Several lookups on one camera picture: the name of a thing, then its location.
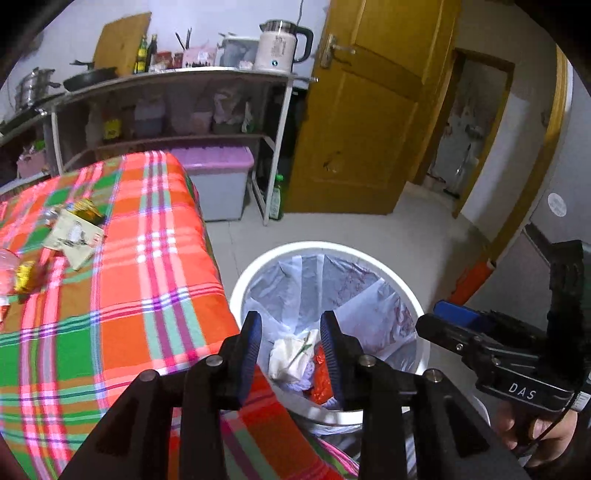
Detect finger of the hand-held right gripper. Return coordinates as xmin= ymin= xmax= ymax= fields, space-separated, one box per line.
xmin=434 ymin=300 xmax=485 ymax=329
xmin=416 ymin=314 xmax=483 ymax=365

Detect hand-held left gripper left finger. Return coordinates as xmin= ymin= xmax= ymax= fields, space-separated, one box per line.
xmin=60 ymin=310 xmax=263 ymax=480

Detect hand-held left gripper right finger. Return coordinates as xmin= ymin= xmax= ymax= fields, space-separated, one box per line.
xmin=320 ymin=310 xmax=532 ymax=480

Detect gold and red packet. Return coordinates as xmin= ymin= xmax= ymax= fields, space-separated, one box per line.
xmin=310 ymin=344 xmax=335 ymax=404

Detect cream paper bag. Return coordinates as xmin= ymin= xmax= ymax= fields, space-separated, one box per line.
xmin=269 ymin=330 xmax=319 ymax=381

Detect white trash bin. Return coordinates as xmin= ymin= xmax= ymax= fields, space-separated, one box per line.
xmin=240 ymin=251 xmax=421 ymax=370

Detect white round bin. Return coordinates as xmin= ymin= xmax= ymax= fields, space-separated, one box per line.
xmin=228 ymin=240 xmax=431 ymax=435

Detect cream printed card packet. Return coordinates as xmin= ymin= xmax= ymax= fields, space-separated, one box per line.
xmin=43 ymin=209 xmax=108 ymax=271

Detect shiny gold wrapper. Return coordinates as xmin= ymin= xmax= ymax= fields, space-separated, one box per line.
xmin=62 ymin=198 xmax=103 ymax=228

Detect person's right hand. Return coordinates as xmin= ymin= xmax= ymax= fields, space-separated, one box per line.
xmin=499 ymin=401 xmax=580 ymax=468

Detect orange pole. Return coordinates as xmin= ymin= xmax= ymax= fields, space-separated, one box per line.
xmin=455 ymin=259 xmax=496 ymax=303

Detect plaid tablecloth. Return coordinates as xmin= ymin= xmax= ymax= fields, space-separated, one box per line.
xmin=0 ymin=150 xmax=361 ymax=480

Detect purple lidded storage box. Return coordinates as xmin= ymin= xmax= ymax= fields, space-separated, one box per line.
xmin=168 ymin=145 xmax=256 ymax=223

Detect yellow wooden door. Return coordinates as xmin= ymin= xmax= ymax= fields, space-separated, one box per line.
xmin=281 ymin=0 xmax=462 ymax=217

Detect small round container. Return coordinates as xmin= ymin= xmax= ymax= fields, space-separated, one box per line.
xmin=171 ymin=111 xmax=213 ymax=134

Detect crumpled plastic bags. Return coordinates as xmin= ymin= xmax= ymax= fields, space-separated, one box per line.
xmin=211 ymin=85 xmax=252 ymax=136

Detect grey plastic jug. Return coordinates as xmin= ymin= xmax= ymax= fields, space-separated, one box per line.
xmin=134 ymin=99 xmax=167 ymax=138

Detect yellow label bottle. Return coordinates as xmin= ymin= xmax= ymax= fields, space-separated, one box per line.
xmin=102 ymin=108 xmax=123 ymax=141

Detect white plastic bottle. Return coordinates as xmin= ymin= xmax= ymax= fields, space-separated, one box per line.
xmin=85 ymin=108 xmax=103 ymax=144

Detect pink basket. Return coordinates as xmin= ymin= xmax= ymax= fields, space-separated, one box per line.
xmin=16 ymin=150 xmax=51 ymax=178

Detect white metal shelf unit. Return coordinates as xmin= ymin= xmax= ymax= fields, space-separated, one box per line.
xmin=50 ymin=66 xmax=319 ymax=227

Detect clear lidded container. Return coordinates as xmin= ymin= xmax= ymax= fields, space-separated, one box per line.
xmin=216 ymin=34 xmax=260 ymax=70

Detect pink utensil holder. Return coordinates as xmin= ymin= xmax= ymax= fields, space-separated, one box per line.
xmin=183 ymin=45 xmax=218 ymax=69

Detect white electric kettle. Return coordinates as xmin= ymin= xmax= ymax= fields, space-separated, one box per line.
xmin=254 ymin=18 xmax=315 ymax=75

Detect black frying pan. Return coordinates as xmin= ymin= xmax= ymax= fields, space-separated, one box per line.
xmin=62 ymin=60 xmax=118 ymax=92

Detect black induction cooker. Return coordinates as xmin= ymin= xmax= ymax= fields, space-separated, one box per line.
xmin=0 ymin=104 xmax=51 ymax=134

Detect wooden cutting board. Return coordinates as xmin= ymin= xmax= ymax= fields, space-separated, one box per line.
xmin=92 ymin=11 xmax=153 ymax=77

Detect stainless steamer pot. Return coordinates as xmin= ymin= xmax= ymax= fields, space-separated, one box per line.
xmin=14 ymin=67 xmax=63 ymax=112

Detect metal door handle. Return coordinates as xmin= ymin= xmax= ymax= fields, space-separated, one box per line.
xmin=318 ymin=33 xmax=357 ymax=71

